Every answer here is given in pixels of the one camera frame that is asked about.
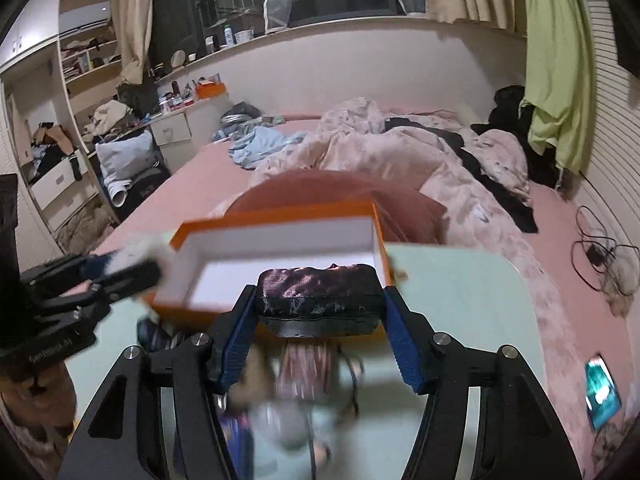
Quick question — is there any beige fluffy pompom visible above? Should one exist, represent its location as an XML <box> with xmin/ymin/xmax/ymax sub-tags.
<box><xmin>228</xmin><ymin>344</ymin><xmax>276</xmax><ymax>411</ymax></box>

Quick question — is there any black velvet pouch bag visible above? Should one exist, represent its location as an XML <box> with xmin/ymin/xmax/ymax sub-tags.
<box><xmin>256</xmin><ymin>264</ymin><xmax>385</xmax><ymax>339</ymax></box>

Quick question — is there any light blue clothing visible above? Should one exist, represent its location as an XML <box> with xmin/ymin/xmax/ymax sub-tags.
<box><xmin>212</xmin><ymin>114</ymin><xmax>307</xmax><ymax>170</ymax></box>

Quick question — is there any small orange box on desk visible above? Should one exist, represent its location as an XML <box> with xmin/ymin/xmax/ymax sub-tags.
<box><xmin>195</xmin><ymin>81</ymin><xmax>227</xmax><ymax>100</ymax></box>

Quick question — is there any white drawer cabinet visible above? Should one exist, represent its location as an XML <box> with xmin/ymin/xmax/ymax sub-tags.
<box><xmin>150</xmin><ymin>113</ymin><xmax>191</xmax><ymax>146</ymax></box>

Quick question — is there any pink floral duvet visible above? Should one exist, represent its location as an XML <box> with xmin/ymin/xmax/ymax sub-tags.
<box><xmin>211</xmin><ymin>98</ymin><xmax>591</xmax><ymax>463</ymax></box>

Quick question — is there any black lace fabric bundle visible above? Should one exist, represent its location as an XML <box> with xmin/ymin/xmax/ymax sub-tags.
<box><xmin>137</xmin><ymin>318</ymin><xmax>196</xmax><ymax>353</ymax></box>

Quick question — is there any clear bubble wrap bundle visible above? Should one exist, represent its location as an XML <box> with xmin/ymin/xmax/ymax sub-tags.
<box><xmin>248</xmin><ymin>400</ymin><xmax>310</xmax><ymax>450</ymax></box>

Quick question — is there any grey fluffy pompom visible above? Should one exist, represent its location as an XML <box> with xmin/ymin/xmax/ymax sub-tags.
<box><xmin>104</xmin><ymin>235</ymin><xmax>176</xmax><ymax>275</ymax></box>

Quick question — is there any orange cardboard box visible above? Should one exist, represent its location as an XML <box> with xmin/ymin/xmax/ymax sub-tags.
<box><xmin>142</xmin><ymin>200</ymin><xmax>394</xmax><ymax>330</ymax></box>

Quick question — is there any black cable with charger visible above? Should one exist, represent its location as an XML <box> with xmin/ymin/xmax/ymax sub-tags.
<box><xmin>570</xmin><ymin>204</ymin><xmax>640</xmax><ymax>294</ymax></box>

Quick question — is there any beige curtain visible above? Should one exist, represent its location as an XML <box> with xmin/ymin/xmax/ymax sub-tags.
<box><xmin>111</xmin><ymin>0</ymin><xmax>153</xmax><ymax>86</ymax></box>

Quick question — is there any black clothes pile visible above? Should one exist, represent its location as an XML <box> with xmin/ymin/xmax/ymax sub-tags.
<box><xmin>470</xmin><ymin>84</ymin><xmax>534</xmax><ymax>138</ymax></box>

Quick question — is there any green hanging cloth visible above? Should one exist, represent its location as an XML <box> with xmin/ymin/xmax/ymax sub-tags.
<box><xmin>522</xmin><ymin>0</ymin><xmax>596</xmax><ymax>174</ymax></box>

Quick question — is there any smartphone with lit screen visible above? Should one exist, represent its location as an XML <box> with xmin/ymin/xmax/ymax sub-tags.
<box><xmin>585</xmin><ymin>353</ymin><xmax>622</xmax><ymax>431</ymax></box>

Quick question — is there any grey white pillow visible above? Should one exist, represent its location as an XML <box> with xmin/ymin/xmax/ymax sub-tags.
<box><xmin>96</xmin><ymin>130</ymin><xmax>156</xmax><ymax>208</ymax></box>

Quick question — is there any blue metal tin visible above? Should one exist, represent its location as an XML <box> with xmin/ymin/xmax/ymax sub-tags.
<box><xmin>218</xmin><ymin>414</ymin><xmax>254</xmax><ymax>480</ymax></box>

